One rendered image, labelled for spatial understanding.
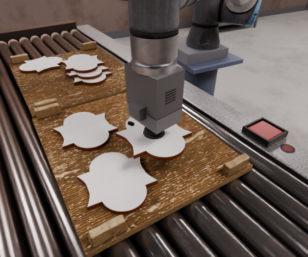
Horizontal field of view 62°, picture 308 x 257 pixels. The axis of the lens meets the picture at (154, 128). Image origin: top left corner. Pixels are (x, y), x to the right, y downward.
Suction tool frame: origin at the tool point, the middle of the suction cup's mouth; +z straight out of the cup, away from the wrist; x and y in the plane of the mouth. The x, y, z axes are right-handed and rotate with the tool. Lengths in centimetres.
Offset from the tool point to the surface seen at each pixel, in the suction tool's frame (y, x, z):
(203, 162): 8.5, 5.9, 4.6
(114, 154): -4.3, -6.9, 3.6
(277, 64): -103, 302, 99
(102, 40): -78, 36, 7
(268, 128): 10.8, 27.9, 5.3
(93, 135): -13.0, -7.0, 3.6
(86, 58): -51, 13, 2
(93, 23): -339, 173, 72
